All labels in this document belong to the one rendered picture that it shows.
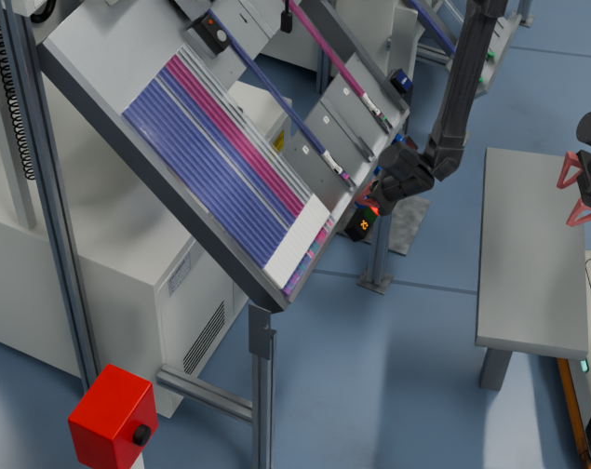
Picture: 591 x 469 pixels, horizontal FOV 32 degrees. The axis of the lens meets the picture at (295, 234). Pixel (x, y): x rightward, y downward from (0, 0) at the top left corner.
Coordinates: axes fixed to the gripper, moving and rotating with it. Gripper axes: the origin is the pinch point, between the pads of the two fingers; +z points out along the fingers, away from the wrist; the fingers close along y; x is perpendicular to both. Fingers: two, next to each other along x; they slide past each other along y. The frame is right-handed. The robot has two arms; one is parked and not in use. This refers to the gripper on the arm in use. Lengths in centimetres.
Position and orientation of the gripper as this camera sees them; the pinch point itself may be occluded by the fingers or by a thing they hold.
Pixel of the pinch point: (359, 200)
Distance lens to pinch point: 234.4
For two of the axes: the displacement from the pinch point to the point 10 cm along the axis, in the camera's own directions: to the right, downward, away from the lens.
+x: 6.0, 7.3, 3.4
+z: -6.8, 2.3, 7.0
